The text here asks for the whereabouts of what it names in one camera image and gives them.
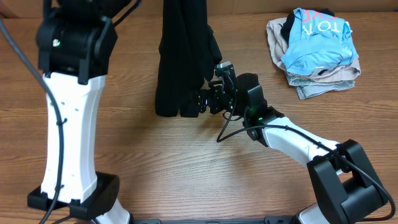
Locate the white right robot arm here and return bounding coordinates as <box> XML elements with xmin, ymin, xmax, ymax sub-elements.
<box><xmin>197</xmin><ymin>62</ymin><xmax>396</xmax><ymax>224</ymax></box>

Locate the black t-shirt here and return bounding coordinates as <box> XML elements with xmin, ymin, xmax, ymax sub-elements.
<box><xmin>155</xmin><ymin>0</ymin><xmax>222</xmax><ymax>118</ymax></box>

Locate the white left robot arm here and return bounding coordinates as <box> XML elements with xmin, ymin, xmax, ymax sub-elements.
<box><xmin>27</xmin><ymin>0</ymin><xmax>134</xmax><ymax>223</ymax></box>

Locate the black garment in pile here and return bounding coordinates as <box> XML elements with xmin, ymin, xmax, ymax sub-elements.
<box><xmin>280</xmin><ymin>8</ymin><xmax>335</xmax><ymax>42</ymax></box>

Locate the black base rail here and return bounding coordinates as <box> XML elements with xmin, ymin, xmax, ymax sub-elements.
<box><xmin>134</xmin><ymin>215</ymin><xmax>297</xmax><ymax>224</ymax></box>

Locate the light blue printed t-shirt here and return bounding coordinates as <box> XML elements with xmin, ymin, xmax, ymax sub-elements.
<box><xmin>281</xmin><ymin>8</ymin><xmax>358</xmax><ymax>76</ymax></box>

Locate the grey denim folded garment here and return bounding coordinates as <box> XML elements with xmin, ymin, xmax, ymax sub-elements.
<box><xmin>285</xmin><ymin>72</ymin><xmax>355</xmax><ymax>100</ymax></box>

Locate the beige folded garment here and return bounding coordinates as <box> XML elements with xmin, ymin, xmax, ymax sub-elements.
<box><xmin>266</xmin><ymin>17</ymin><xmax>361</xmax><ymax>85</ymax></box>

